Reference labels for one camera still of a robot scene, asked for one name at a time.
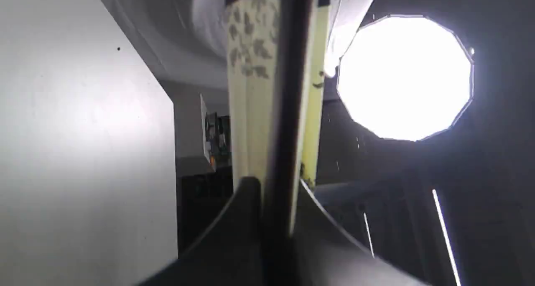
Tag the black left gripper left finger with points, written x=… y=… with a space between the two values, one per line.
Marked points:
x=228 y=253

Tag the round studio softbox light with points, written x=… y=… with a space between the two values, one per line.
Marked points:
x=406 y=77

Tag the painted folding paper fan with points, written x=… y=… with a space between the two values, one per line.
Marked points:
x=268 y=61

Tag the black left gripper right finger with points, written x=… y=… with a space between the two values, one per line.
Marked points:
x=327 y=255

